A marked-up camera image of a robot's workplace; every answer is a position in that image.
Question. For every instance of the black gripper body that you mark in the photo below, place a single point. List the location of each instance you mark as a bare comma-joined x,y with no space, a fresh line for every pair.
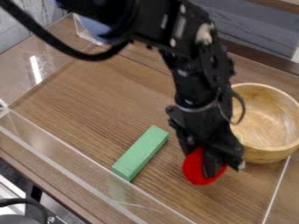
201,124

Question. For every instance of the green rectangular block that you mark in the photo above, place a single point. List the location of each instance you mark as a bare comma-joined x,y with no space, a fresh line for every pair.
138,155

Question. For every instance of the wooden bowl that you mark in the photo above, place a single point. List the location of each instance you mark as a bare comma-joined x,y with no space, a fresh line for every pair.
269,130

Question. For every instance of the clear acrylic tray wall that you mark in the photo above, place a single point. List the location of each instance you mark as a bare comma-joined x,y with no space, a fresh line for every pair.
84,186

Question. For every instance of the red toy radish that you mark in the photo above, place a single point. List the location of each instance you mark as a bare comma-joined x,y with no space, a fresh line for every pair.
223,143

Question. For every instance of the clear acrylic corner bracket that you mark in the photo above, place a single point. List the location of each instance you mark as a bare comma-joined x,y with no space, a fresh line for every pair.
87,30

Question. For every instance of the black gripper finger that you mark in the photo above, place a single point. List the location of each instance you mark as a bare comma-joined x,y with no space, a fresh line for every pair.
187,142
214,163

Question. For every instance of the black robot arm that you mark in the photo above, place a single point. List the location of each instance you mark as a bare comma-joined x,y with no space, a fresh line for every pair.
178,28

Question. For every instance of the black metal table bracket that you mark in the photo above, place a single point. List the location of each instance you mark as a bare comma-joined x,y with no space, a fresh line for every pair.
36,210

